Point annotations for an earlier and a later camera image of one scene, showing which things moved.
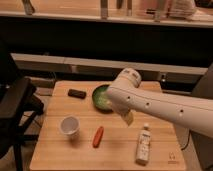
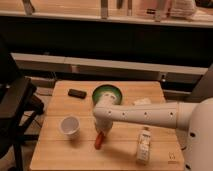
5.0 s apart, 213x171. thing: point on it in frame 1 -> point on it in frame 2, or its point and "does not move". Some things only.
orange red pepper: x=98 y=137 does not move
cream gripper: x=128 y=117 -> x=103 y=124
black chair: x=19 y=106 does not move
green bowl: x=101 y=100 does not move
